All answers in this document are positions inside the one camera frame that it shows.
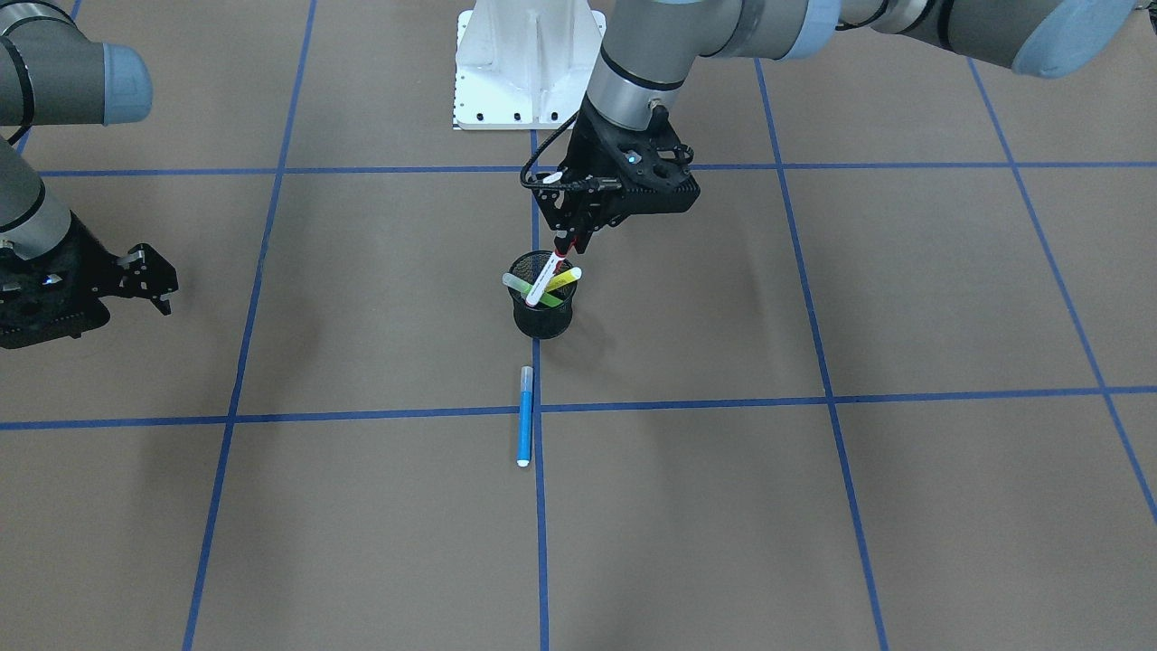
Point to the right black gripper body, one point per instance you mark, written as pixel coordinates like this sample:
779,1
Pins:
79,265

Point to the yellow highlighter pen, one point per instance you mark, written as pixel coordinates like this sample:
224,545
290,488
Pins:
570,276

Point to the brown paper table mat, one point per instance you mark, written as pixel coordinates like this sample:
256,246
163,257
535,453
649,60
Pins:
890,383

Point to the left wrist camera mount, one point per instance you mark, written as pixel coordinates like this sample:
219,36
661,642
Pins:
657,178

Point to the black mesh pen cup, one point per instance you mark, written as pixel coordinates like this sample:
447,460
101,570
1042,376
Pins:
553,312

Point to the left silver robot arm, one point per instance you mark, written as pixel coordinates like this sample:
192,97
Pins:
648,47

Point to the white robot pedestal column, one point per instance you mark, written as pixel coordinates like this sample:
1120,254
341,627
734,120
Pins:
523,64

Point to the blue marker pen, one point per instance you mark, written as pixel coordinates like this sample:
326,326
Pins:
525,418

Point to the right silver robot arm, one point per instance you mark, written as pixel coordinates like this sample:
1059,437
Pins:
54,75

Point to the red capped white marker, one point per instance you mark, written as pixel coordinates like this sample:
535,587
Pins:
548,276

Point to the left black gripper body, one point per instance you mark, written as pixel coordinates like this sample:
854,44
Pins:
589,150

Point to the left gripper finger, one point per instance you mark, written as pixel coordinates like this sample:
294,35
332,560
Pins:
572,234

